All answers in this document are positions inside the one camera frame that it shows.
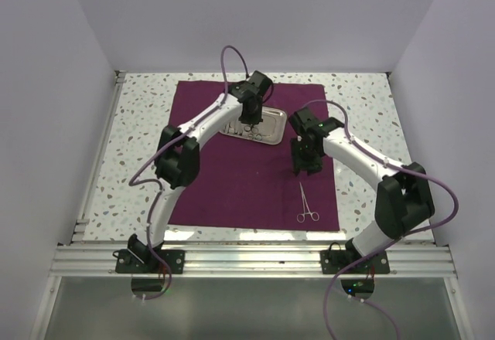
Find purple cable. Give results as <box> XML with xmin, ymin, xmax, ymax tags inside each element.
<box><xmin>129</xmin><ymin>45</ymin><xmax>251</xmax><ymax>301</ymax></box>
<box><xmin>301</xmin><ymin>99</ymin><xmax>461</xmax><ymax>340</ymax></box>

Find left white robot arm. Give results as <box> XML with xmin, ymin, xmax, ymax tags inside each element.
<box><xmin>116</xmin><ymin>71</ymin><xmax>274</xmax><ymax>274</ymax></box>

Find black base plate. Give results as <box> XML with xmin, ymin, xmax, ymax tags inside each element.
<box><xmin>319</xmin><ymin>249</ymin><xmax>391</xmax><ymax>275</ymax></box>
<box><xmin>112</xmin><ymin>248</ymin><xmax>185</xmax><ymax>274</ymax></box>

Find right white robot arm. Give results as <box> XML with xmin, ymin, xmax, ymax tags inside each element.
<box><xmin>288</xmin><ymin>107</ymin><xmax>435</xmax><ymax>273</ymax></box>

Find purple cloth wrap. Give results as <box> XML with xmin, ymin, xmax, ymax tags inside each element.
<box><xmin>154</xmin><ymin>80</ymin><xmax>341</xmax><ymax>233</ymax></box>

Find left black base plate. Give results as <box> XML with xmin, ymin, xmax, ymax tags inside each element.
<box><xmin>112</xmin><ymin>248</ymin><xmax>185</xmax><ymax>274</ymax></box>

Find steel hemostat forceps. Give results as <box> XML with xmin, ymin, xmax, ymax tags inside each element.
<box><xmin>296</xmin><ymin>182</ymin><xmax>320</xmax><ymax>223</ymax></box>

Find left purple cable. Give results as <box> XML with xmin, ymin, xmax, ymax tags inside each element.
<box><xmin>129</xmin><ymin>45</ymin><xmax>251</xmax><ymax>301</ymax></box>

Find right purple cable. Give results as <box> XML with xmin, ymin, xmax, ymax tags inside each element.
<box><xmin>301</xmin><ymin>99</ymin><xmax>461</xmax><ymax>340</ymax></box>

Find long steel scissors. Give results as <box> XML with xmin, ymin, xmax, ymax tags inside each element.
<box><xmin>244</xmin><ymin>125</ymin><xmax>263</xmax><ymax>141</ymax></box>

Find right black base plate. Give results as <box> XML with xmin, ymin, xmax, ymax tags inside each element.
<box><xmin>319</xmin><ymin>249</ymin><xmax>391</xmax><ymax>275</ymax></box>

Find steel instrument tray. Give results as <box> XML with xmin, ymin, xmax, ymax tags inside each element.
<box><xmin>220</xmin><ymin>107</ymin><xmax>288</xmax><ymax>145</ymax></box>

